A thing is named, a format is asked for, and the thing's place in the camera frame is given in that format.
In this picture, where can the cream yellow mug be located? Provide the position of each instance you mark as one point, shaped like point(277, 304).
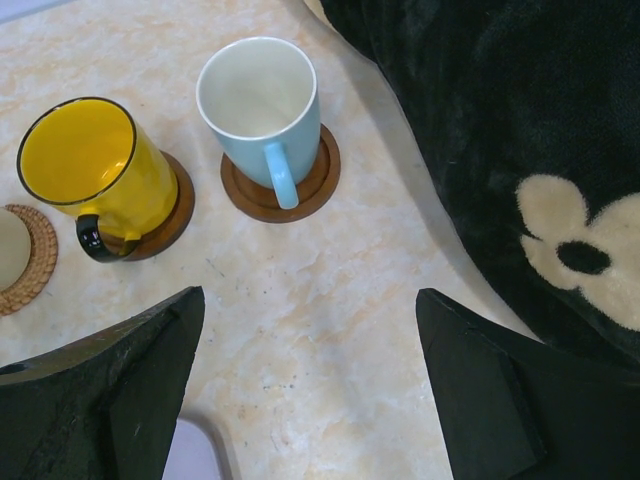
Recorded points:
point(15, 248)

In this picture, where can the woven rattan coaster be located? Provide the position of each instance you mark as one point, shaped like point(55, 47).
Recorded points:
point(44, 255)

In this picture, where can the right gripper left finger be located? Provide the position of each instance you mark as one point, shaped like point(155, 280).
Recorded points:
point(104, 406)

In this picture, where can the white mug blue handle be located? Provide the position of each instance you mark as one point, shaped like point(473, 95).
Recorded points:
point(259, 96)

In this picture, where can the dark wooden coaster back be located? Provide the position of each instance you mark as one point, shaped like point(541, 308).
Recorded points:
point(314, 191)

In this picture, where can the lavender plastic tray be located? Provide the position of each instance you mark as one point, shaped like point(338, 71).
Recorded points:
point(192, 454)

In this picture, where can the black floral blanket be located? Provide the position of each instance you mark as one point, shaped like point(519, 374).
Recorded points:
point(526, 114)

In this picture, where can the amber yellow glass mug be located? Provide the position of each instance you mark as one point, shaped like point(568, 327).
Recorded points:
point(88, 158)

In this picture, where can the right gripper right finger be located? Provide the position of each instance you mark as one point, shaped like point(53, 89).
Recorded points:
point(513, 408)

